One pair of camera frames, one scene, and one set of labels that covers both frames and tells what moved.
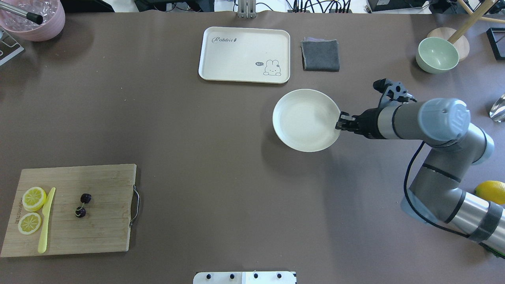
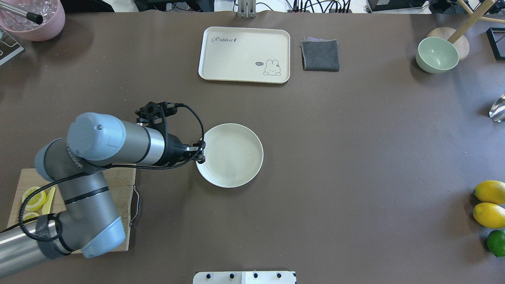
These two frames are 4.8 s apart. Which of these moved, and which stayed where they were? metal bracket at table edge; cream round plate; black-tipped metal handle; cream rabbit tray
Moved: cream round plate
Stayed: black-tipped metal handle; metal bracket at table edge; cream rabbit tray
